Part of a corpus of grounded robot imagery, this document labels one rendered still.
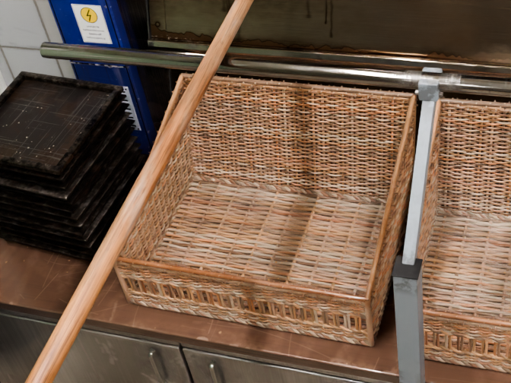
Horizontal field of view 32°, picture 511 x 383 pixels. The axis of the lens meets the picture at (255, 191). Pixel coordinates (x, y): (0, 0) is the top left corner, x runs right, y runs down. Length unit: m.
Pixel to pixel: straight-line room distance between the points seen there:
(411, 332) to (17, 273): 0.98
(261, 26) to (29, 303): 0.80
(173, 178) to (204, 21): 0.37
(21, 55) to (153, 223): 0.58
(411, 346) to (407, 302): 0.12
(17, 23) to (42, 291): 0.65
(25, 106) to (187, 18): 0.42
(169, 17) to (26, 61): 0.47
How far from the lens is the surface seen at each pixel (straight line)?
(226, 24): 1.60
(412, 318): 1.56
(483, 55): 1.88
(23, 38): 2.31
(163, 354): 2.04
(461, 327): 1.73
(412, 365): 1.68
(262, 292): 1.81
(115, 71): 2.19
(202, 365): 2.01
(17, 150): 2.01
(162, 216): 2.09
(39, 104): 2.12
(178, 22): 2.05
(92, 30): 2.14
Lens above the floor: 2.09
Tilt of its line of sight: 44 degrees down
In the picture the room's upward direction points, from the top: 12 degrees counter-clockwise
